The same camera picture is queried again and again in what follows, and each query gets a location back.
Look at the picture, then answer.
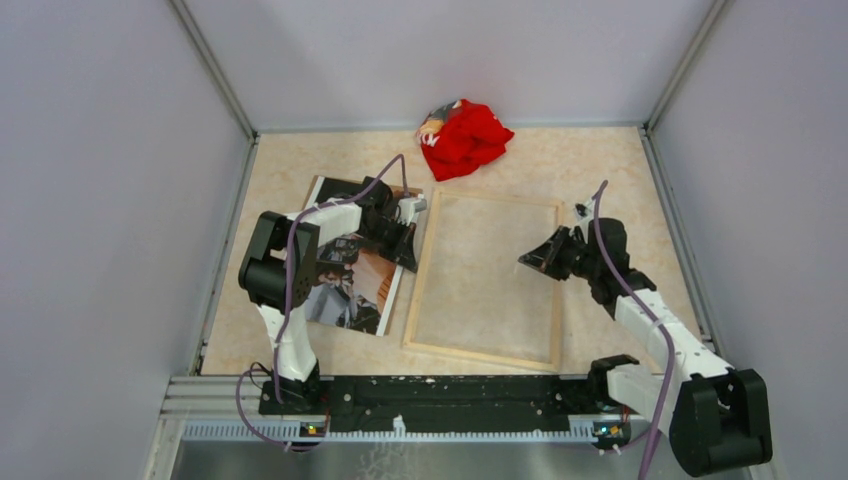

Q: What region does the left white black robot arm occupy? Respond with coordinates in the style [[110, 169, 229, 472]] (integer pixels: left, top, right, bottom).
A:
[[238, 177, 427, 414]]

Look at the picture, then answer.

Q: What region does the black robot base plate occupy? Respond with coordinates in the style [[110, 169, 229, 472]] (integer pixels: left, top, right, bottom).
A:
[[258, 374, 636, 434]]

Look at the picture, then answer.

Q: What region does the aluminium rail with cable duct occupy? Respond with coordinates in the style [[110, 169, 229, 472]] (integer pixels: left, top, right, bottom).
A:
[[160, 368, 649, 455]]

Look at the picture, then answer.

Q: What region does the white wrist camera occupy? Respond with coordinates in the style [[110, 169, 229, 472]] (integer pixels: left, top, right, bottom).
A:
[[395, 197, 427, 225], [574, 199, 595, 222]]

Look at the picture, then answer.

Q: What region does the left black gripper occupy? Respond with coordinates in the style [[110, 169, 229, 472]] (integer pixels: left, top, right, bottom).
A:
[[358, 216, 417, 272]]

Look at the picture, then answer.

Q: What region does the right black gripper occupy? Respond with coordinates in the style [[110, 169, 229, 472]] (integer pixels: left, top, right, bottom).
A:
[[518, 226, 600, 281]]

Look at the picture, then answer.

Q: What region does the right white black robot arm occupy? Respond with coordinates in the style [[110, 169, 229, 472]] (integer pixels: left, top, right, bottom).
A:
[[518, 218, 773, 477]]

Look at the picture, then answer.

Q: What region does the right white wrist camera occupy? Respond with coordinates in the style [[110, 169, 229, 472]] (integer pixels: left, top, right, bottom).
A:
[[574, 199, 595, 222]]

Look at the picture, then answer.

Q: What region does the printed photo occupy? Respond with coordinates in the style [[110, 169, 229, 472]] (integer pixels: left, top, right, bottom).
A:
[[304, 185, 425, 336]]

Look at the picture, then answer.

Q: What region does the light wooden picture frame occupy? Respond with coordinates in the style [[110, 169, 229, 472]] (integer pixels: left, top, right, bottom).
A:
[[402, 186, 566, 374]]

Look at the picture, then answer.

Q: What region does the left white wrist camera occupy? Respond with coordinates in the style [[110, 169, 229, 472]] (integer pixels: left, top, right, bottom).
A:
[[395, 197, 427, 225]]

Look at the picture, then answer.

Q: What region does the crumpled red cloth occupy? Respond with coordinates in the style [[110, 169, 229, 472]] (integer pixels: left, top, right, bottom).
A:
[[415, 98, 515, 182]]

